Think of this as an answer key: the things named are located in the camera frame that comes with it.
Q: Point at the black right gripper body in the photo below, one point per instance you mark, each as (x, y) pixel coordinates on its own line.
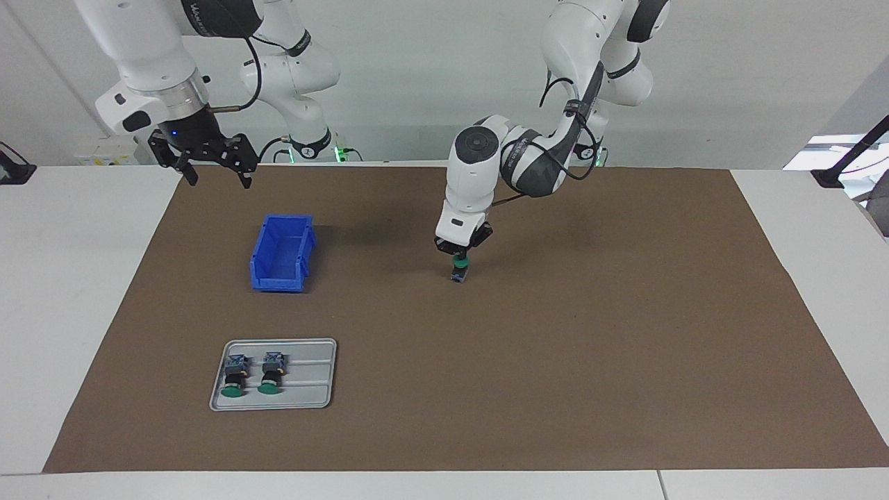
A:
(191, 133)

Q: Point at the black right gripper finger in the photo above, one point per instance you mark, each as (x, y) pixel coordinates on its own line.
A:
(172, 155)
(244, 157)

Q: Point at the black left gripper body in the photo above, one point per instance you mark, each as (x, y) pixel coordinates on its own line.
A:
(462, 244)

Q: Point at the green push button switch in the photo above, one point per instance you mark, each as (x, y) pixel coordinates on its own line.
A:
(460, 274)
(235, 375)
(272, 371)

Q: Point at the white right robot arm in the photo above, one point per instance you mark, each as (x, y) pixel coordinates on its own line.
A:
(139, 48)

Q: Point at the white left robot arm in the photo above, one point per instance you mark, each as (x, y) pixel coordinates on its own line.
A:
(472, 180)

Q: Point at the white socket box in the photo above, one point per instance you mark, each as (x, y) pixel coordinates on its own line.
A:
(104, 154)

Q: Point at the blue plastic storage bin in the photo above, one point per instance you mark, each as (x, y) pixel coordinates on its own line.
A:
(281, 274)

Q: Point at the brown table mat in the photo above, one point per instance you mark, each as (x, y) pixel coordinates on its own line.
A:
(486, 382)

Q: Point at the grey metal tray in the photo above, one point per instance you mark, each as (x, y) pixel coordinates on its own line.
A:
(309, 389)

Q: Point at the grey chair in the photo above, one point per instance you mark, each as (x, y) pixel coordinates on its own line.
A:
(881, 212)

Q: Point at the black clamp mount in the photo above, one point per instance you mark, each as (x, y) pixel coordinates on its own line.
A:
(15, 173)

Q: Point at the black camera stand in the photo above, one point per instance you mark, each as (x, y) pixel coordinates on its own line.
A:
(828, 179)

